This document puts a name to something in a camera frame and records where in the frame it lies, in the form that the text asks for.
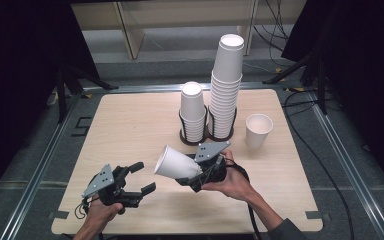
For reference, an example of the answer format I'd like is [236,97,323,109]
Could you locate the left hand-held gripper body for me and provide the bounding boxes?
[81,163,144,209]

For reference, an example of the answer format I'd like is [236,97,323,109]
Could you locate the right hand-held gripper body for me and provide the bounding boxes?
[189,140,232,193]

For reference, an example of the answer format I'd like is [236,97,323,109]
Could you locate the white paper cup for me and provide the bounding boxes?
[245,113,274,150]
[153,144,203,180]

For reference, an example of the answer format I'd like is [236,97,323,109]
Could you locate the black wire cup holder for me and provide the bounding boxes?
[178,105,238,147]

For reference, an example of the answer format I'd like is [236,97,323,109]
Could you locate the short stack of white cups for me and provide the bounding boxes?
[179,81,208,144]

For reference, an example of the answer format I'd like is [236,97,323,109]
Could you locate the tall stack of white cups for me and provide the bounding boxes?
[208,33,245,139]

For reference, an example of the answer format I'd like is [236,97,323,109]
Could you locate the person's right hand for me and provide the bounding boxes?
[200,149,258,203]

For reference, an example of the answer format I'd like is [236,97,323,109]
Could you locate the person's left hand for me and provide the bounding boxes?
[84,196,126,231]

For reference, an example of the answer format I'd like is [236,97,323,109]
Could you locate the grey tape strip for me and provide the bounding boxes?
[48,210,69,220]
[304,210,332,222]

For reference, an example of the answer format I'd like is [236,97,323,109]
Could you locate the black metal stand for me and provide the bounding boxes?
[262,46,328,116]
[55,59,119,124]

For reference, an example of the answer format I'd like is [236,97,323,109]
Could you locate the light wooden shelf unit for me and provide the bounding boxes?
[71,0,259,61]

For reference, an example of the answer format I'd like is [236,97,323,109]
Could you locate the black curtain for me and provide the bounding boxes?
[0,0,101,208]
[281,0,384,191]

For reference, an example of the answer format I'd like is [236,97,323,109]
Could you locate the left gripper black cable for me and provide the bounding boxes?
[74,198,91,220]

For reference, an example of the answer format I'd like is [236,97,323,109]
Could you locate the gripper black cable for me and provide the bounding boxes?
[224,158,261,240]
[74,198,91,220]

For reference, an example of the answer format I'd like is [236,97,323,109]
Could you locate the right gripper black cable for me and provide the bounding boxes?
[224,158,261,240]

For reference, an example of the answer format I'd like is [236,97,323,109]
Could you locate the metal floor rail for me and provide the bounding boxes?
[83,82,288,94]
[308,96,384,240]
[0,96,81,240]

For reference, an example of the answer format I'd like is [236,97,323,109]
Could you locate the long black floor cable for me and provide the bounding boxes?
[283,89,356,240]

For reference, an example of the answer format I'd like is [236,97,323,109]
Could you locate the bundle of hanging black cables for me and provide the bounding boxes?
[253,0,291,53]

